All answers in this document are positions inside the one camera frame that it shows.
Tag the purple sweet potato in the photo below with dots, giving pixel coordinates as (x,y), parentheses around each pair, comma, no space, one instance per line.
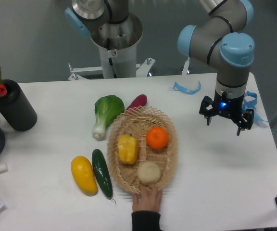
(140,100)

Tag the black cylindrical vase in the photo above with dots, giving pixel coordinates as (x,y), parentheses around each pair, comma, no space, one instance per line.
(16,108)

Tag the orange fruit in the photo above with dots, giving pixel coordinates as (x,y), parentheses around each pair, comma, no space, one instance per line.
(157,138)

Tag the blue ribbon strip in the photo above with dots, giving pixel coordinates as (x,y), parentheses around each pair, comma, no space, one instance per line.
(189,91)

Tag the beige round bun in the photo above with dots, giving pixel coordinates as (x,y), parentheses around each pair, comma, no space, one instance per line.
(149,173)

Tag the person's hand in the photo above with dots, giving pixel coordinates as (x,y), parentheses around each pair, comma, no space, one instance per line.
(149,200)

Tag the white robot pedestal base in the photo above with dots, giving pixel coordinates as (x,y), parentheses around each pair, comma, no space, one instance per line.
(117,44)

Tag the green bok choy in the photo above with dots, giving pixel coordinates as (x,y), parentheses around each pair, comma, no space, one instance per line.
(107,109)

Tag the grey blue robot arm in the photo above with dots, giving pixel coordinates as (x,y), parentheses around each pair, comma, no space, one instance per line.
(220,44)

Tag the black sleeved forearm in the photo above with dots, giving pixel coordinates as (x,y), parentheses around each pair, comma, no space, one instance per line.
(145,221)

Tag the dark green cucumber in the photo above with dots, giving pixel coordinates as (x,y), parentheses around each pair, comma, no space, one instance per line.
(102,174)

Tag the yellow mango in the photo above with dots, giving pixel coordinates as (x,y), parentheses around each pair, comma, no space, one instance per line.
(83,175)

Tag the blue lanyard ribbon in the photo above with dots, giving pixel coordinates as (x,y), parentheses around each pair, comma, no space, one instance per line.
(250,101)

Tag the yellow bell pepper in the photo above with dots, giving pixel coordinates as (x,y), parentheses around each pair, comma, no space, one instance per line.
(127,149)

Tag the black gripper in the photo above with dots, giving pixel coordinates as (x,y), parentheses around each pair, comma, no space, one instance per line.
(230,108)

